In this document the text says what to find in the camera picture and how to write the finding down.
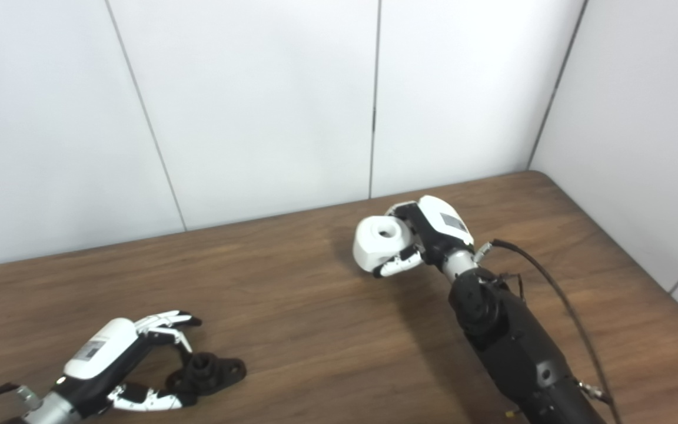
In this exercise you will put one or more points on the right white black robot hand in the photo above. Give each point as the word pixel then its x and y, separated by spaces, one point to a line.
pixel 442 229

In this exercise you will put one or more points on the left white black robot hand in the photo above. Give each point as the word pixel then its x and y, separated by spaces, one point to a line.
pixel 103 353

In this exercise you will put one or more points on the round white plastic piece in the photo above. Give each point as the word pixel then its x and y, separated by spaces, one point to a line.
pixel 374 250

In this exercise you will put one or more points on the black flanged holder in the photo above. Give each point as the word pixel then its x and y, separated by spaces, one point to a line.
pixel 215 372

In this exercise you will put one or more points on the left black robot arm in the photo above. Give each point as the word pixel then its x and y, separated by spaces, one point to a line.
pixel 50 409

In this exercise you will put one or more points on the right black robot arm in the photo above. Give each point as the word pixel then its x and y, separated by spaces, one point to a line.
pixel 509 335

